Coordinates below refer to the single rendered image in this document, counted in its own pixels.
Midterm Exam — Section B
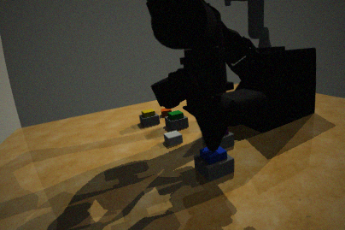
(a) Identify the blue button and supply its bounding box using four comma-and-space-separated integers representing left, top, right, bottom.
194, 146, 235, 182

